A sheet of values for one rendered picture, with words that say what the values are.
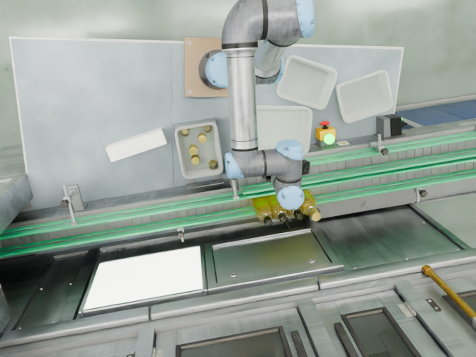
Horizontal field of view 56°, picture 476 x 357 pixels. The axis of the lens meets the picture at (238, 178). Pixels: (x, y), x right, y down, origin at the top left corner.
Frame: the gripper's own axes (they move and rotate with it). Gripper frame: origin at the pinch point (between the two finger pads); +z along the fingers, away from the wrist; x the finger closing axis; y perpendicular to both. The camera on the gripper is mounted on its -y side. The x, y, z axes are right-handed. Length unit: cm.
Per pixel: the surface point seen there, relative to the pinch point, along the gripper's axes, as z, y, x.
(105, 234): 12, 66, 40
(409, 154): 22, -62, 12
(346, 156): 15.6, -31.7, 9.6
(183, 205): 12.7, 33.9, 28.0
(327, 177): 13.4, -24.4, 17.8
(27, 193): 26, 98, 27
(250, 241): 3.0, 7.8, 40.1
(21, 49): 40, 94, -28
